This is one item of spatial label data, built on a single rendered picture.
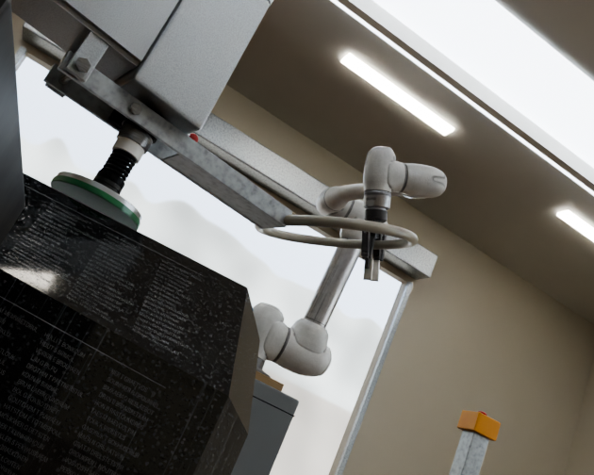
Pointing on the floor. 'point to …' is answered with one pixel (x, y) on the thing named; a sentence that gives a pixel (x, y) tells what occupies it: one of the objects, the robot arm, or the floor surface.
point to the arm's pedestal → (265, 430)
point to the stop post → (473, 442)
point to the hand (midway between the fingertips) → (371, 270)
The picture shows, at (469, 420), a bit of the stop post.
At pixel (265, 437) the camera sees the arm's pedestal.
